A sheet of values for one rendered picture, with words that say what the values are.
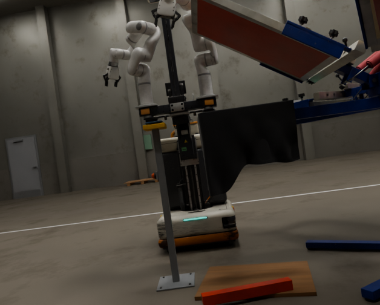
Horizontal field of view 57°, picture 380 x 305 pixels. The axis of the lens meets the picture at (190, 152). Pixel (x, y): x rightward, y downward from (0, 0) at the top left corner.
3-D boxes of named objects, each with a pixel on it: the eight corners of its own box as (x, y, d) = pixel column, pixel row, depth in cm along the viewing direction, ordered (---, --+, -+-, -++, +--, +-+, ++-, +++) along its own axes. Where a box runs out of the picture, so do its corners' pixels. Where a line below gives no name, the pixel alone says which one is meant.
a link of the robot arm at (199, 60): (198, 78, 259) (195, 57, 259) (215, 75, 256) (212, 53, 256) (195, 76, 250) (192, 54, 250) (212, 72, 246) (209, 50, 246)
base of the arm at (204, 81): (198, 100, 263) (196, 80, 263) (215, 97, 262) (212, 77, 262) (198, 97, 247) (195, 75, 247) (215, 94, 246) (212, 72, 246)
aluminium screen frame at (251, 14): (190, -9, 169) (193, -16, 169) (192, 32, 228) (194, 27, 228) (340, 57, 168) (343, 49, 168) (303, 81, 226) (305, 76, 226)
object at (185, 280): (156, 291, 200) (133, 124, 200) (160, 278, 222) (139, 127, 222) (194, 286, 200) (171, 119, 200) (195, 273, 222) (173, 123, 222)
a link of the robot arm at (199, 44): (184, 15, 249) (209, 8, 244) (195, 68, 261) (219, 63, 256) (179, 15, 236) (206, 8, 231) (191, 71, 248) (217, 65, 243)
